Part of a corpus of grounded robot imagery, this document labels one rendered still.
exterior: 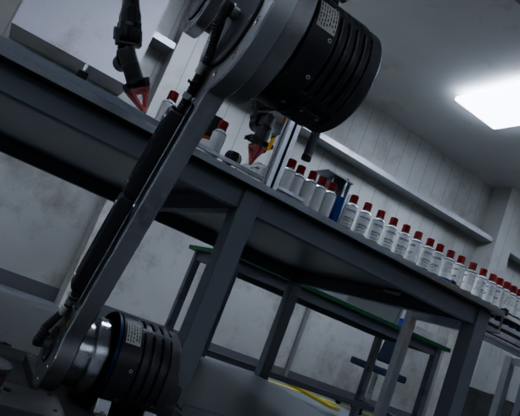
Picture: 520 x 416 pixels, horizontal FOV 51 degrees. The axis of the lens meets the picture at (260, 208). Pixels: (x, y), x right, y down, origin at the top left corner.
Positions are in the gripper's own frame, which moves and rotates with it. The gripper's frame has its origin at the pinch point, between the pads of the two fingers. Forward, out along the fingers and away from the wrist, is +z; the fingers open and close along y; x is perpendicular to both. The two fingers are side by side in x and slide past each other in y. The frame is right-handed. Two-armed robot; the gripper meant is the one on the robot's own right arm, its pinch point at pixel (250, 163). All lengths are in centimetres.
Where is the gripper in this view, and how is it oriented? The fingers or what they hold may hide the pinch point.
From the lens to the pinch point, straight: 201.6
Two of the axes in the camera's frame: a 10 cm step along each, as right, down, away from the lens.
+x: 4.6, 0.0, -8.9
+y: -8.1, -4.0, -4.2
